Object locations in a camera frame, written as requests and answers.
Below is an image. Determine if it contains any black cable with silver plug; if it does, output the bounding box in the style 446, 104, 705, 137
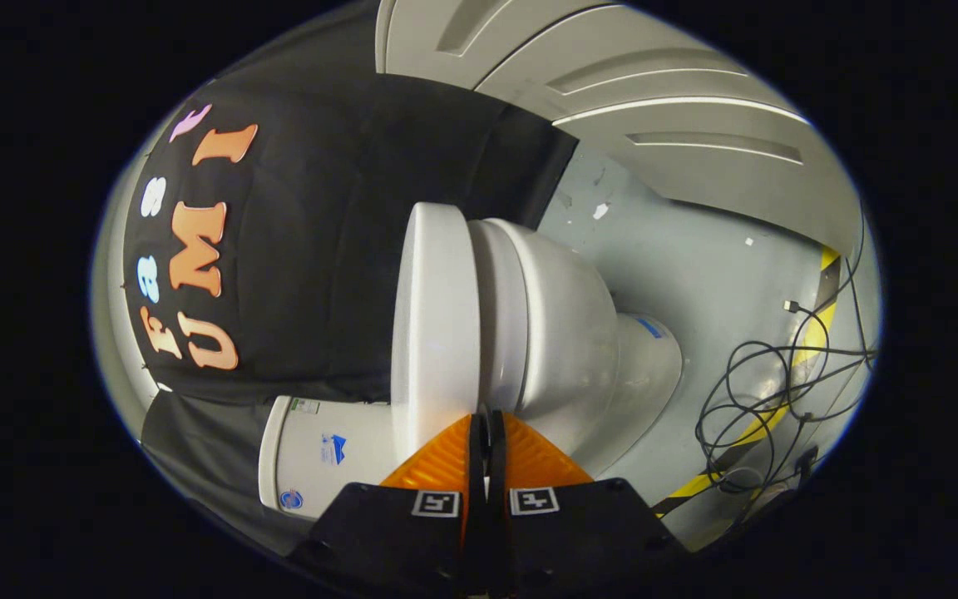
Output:
783, 299, 842, 392

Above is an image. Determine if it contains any white toilet lid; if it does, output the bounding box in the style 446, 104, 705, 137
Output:
390, 202, 481, 467

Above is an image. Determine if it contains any white toilet bowl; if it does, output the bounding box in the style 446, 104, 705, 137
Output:
483, 218, 684, 482

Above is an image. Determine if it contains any tangled black cable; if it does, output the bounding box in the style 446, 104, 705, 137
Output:
695, 337, 879, 533

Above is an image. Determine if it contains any white toilet tank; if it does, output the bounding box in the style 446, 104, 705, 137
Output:
258, 394, 401, 522

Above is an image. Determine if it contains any yellow black floor tape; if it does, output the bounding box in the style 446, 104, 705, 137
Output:
654, 245, 842, 521

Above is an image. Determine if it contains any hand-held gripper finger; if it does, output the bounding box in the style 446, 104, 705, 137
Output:
284, 412, 488, 599
487, 409, 692, 599

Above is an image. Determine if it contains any black backdrop cloth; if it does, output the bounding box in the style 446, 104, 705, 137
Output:
117, 73, 580, 557

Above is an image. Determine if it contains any white panelled door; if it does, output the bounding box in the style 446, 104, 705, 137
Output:
375, 0, 862, 255

